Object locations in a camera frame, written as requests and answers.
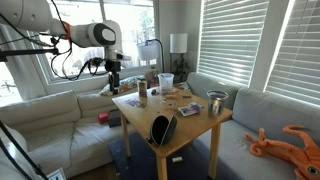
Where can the red toy block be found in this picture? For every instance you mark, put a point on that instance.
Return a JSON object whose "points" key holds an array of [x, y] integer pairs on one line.
{"points": [[103, 117]]}

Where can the small white floor item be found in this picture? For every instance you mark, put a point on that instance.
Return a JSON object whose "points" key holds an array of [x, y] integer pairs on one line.
{"points": [[177, 159]]}

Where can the orange octopus plush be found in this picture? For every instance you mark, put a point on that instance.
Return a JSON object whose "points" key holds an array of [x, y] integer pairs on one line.
{"points": [[286, 153]]}

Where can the dark small sachet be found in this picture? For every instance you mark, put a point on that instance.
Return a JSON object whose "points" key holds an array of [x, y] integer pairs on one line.
{"points": [[186, 97]]}

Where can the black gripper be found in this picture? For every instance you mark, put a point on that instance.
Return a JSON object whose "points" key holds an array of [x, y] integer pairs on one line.
{"points": [[113, 66]]}

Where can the dark blue rug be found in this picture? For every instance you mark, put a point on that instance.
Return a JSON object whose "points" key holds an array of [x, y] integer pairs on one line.
{"points": [[140, 160]]}

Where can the dark box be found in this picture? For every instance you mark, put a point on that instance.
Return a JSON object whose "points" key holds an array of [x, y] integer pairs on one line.
{"points": [[114, 118]]}

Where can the white window blind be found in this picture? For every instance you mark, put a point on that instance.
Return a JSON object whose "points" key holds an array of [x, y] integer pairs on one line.
{"points": [[300, 53], [233, 40]]}

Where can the dark house plant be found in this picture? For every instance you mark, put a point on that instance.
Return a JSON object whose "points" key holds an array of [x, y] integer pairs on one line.
{"points": [[181, 68]]}

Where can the white card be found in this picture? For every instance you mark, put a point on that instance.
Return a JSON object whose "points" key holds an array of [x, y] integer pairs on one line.
{"points": [[56, 174]]}

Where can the small red wrapper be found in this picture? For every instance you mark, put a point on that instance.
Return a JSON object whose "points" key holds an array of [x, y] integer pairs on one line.
{"points": [[170, 109]]}

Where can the arc lamp white shade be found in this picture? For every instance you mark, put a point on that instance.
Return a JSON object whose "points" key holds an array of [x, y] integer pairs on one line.
{"points": [[148, 51]]}

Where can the black boom rod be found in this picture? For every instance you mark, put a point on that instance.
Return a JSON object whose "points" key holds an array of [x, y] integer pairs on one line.
{"points": [[30, 52]]}

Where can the silver metal cup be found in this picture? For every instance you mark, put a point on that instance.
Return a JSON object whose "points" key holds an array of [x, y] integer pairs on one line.
{"points": [[216, 104]]}

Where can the white sofa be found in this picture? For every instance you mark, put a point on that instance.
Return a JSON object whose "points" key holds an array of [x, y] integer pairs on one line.
{"points": [[53, 133]]}

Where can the black zip case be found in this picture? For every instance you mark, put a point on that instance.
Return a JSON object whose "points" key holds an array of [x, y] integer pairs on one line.
{"points": [[162, 130]]}

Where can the black tripod legs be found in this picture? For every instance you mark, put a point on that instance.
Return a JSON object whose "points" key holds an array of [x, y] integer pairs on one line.
{"points": [[20, 150]]}

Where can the grey sofa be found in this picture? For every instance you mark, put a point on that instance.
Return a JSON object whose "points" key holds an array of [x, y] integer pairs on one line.
{"points": [[266, 113]]}

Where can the clear plastic cup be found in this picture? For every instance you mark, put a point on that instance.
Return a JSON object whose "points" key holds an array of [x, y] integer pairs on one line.
{"points": [[166, 83]]}

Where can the small doll toy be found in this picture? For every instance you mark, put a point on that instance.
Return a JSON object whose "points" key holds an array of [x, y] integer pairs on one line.
{"points": [[152, 76]]}

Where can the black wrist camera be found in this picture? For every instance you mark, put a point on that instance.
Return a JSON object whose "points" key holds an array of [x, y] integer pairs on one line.
{"points": [[96, 61]]}

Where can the beige small sachet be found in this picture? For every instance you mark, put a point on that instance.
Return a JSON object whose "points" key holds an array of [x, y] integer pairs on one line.
{"points": [[171, 96]]}

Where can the large white blue sachet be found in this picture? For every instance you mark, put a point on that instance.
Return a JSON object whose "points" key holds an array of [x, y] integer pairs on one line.
{"points": [[190, 109]]}

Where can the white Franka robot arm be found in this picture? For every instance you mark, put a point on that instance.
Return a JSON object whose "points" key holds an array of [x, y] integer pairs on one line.
{"points": [[30, 13]]}

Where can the white shade floor lamp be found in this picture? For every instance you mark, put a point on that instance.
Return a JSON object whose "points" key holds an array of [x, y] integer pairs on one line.
{"points": [[178, 43]]}

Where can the small printed sachet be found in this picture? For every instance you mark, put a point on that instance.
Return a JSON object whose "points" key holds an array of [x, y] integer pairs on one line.
{"points": [[171, 104], [163, 101]]}

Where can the wooden table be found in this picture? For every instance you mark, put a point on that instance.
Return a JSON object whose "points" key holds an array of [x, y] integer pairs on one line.
{"points": [[193, 125]]}

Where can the white framed window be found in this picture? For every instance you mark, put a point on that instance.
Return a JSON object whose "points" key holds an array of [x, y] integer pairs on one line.
{"points": [[133, 20]]}

